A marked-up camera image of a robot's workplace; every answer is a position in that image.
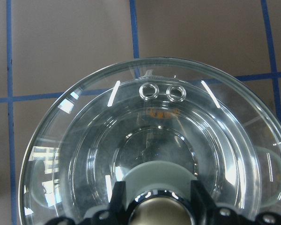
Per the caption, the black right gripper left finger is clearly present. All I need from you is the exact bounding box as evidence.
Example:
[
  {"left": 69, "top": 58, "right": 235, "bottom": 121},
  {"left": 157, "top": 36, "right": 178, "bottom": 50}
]
[{"left": 91, "top": 181, "right": 128, "bottom": 225}]

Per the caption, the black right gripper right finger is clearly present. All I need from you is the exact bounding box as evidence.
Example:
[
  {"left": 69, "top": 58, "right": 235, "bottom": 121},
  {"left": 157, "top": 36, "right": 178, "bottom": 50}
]
[{"left": 190, "top": 180, "right": 237, "bottom": 225}]

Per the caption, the glass pot lid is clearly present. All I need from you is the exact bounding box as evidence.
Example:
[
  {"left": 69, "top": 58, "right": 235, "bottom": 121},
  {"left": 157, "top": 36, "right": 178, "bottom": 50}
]
[{"left": 19, "top": 57, "right": 281, "bottom": 225}]

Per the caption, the pale green cooking pot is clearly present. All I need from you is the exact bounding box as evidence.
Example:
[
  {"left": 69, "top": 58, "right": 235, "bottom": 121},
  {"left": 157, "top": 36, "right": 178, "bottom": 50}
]
[{"left": 26, "top": 75, "right": 281, "bottom": 214}]

